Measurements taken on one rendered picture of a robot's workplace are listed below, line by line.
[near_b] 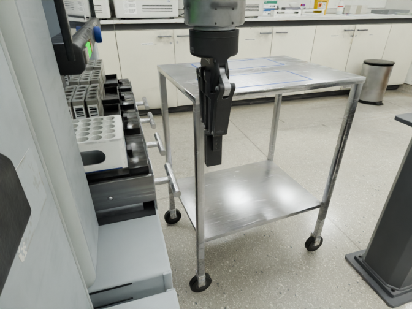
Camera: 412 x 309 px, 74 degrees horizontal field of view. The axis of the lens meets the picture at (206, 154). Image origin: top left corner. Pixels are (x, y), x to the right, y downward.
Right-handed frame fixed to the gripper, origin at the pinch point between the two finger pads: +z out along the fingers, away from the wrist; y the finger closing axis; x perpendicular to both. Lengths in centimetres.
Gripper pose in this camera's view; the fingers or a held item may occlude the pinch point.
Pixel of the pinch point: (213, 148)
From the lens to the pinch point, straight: 50.8
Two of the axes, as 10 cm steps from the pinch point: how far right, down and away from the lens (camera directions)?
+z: 0.0, 8.7, 4.9
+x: 9.5, -1.5, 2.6
